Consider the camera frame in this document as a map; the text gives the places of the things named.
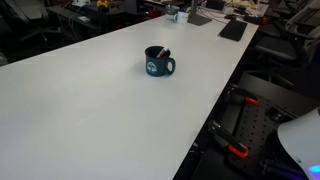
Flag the red and white marker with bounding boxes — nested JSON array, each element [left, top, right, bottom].
[[156, 46, 171, 59]]

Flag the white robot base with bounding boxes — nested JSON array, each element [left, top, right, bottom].
[[277, 107, 320, 180]]

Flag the dark teal ceramic mug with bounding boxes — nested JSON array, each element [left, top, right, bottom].
[[144, 45, 176, 78]]

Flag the white mug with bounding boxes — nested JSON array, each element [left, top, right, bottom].
[[173, 11, 190, 25]]

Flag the red object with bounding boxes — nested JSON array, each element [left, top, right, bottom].
[[147, 8, 161, 19]]

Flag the grey monitor stand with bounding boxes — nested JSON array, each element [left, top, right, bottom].
[[187, 0, 213, 27]]

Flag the black orange-tipped clamp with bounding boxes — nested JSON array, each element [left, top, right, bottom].
[[207, 120, 250, 160], [225, 84, 260, 107]]

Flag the black keyboard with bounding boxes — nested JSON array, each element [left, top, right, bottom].
[[218, 19, 249, 43]]

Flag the yellow toy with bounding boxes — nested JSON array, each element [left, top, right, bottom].
[[96, 0, 110, 10]]

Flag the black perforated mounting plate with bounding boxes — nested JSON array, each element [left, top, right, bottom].
[[227, 96, 298, 179]]

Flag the black box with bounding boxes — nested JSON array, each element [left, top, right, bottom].
[[243, 13, 264, 26]]

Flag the black mounting knob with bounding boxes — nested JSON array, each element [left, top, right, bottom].
[[268, 107, 287, 124]]

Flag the grey mesh office chair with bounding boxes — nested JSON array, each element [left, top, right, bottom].
[[254, 0, 320, 68]]

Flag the dark office chair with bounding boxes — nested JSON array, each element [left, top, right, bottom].
[[4, 0, 64, 43]]

